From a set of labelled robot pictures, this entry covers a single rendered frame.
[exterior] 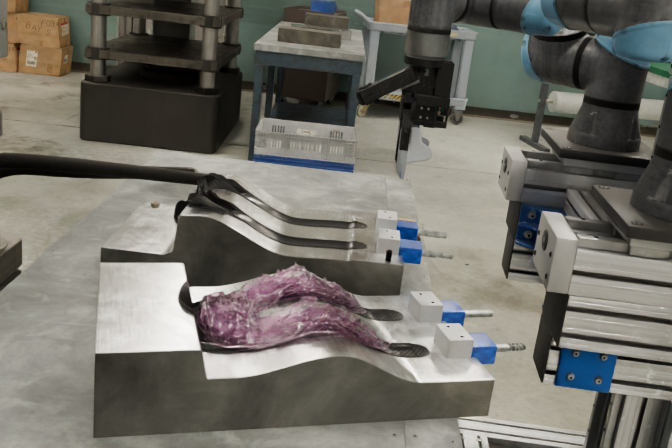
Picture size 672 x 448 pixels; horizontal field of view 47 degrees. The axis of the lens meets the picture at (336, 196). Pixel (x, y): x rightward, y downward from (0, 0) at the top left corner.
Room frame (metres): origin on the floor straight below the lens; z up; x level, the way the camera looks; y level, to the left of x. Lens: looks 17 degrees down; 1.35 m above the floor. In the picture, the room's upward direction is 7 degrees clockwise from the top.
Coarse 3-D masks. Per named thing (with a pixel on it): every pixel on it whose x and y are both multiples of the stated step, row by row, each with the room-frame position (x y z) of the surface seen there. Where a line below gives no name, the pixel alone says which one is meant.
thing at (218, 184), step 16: (208, 176) 1.38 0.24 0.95; (208, 192) 1.29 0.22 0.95; (240, 192) 1.39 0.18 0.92; (176, 208) 1.32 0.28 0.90; (224, 208) 1.24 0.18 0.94; (272, 208) 1.39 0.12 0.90; (176, 224) 1.28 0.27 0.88; (256, 224) 1.28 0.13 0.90; (304, 224) 1.37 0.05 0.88; (320, 224) 1.38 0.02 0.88; (336, 224) 1.38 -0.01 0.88; (352, 224) 1.38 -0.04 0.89; (288, 240) 1.27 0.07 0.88; (304, 240) 1.28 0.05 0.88; (320, 240) 1.28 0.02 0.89; (336, 240) 1.28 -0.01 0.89
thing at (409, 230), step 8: (384, 216) 1.36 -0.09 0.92; (392, 216) 1.36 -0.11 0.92; (376, 224) 1.36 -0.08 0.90; (384, 224) 1.34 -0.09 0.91; (392, 224) 1.34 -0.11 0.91; (400, 224) 1.36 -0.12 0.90; (408, 224) 1.36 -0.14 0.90; (416, 224) 1.37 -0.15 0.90; (400, 232) 1.35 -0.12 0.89; (408, 232) 1.35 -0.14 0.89; (416, 232) 1.35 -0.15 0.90; (424, 232) 1.36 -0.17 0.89; (432, 232) 1.36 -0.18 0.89; (440, 232) 1.36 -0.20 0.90; (416, 240) 1.35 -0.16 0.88
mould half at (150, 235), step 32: (224, 192) 1.33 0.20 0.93; (256, 192) 1.42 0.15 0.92; (128, 224) 1.31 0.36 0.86; (160, 224) 1.33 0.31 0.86; (192, 224) 1.19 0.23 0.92; (224, 224) 1.19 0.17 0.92; (288, 224) 1.34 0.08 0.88; (128, 256) 1.19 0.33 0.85; (160, 256) 1.19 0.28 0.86; (192, 256) 1.19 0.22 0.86; (224, 256) 1.19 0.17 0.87; (256, 256) 1.19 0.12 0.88; (288, 256) 1.19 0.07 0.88; (320, 256) 1.20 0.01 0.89; (352, 256) 1.21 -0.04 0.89; (384, 256) 1.22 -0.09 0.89; (352, 288) 1.19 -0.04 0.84; (384, 288) 1.19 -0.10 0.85
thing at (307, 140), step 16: (256, 128) 4.49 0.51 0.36; (288, 128) 4.83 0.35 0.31; (304, 128) 4.83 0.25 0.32; (320, 128) 4.83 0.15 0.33; (336, 128) 4.84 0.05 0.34; (352, 128) 4.84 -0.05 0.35; (256, 144) 4.45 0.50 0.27; (272, 144) 4.45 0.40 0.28; (288, 144) 4.45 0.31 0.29; (304, 144) 4.46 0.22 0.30; (320, 144) 4.83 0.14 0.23; (336, 144) 4.46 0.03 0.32; (352, 144) 4.46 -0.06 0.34; (336, 160) 4.46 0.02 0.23; (352, 160) 4.46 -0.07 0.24
